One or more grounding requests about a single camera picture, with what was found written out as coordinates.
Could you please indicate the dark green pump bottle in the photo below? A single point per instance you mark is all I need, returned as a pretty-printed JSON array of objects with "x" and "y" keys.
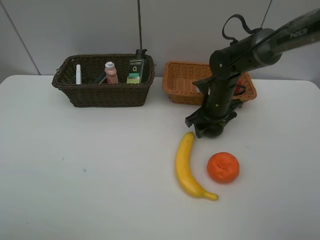
[{"x": 138, "y": 68}]

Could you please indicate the white marker pink cap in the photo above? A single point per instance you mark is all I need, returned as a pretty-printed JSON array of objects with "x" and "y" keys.
[{"x": 78, "y": 74}]

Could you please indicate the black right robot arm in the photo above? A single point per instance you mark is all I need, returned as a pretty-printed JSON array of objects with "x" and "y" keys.
[{"x": 263, "y": 47}]

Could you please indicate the pink bottle white cap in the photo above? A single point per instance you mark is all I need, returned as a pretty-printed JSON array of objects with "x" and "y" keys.
[{"x": 111, "y": 73}]

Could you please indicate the dark brown wicker basket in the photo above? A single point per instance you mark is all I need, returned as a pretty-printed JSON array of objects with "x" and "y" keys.
[{"x": 105, "y": 95}]

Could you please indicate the dark mangosteen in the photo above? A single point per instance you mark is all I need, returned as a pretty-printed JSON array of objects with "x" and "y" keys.
[{"x": 213, "y": 130}]

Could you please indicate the yellow banana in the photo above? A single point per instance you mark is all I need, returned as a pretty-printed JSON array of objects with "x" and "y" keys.
[{"x": 183, "y": 171}]

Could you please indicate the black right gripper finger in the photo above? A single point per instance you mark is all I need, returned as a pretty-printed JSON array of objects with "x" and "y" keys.
[
  {"x": 224, "y": 122},
  {"x": 200, "y": 129}
]

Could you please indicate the light orange wicker basket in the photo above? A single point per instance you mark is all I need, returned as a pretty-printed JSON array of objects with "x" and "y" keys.
[{"x": 178, "y": 78}]

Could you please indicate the green whiteboard eraser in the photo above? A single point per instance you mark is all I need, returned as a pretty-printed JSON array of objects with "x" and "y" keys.
[{"x": 102, "y": 79}]

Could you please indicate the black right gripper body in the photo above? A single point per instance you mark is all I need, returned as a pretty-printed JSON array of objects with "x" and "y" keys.
[{"x": 217, "y": 96}]

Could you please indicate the orange tangerine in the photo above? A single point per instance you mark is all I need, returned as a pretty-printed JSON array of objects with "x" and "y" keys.
[{"x": 223, "y": 167}]

